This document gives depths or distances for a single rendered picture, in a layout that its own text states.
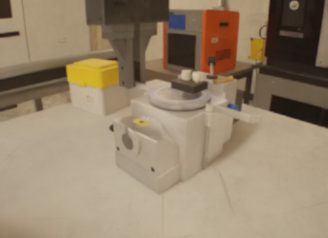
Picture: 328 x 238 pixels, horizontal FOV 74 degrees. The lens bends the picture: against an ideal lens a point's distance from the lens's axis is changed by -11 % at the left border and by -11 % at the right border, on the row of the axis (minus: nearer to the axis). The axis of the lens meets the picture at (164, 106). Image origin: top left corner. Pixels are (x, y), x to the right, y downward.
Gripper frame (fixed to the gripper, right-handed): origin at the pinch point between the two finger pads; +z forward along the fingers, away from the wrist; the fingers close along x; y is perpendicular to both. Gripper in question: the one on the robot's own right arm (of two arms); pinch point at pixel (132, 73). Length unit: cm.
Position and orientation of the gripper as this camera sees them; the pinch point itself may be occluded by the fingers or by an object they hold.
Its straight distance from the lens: 40.4
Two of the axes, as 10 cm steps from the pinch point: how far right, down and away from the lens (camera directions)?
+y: 7.3, 2.5, -6.3
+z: 0.0, 9.3, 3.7
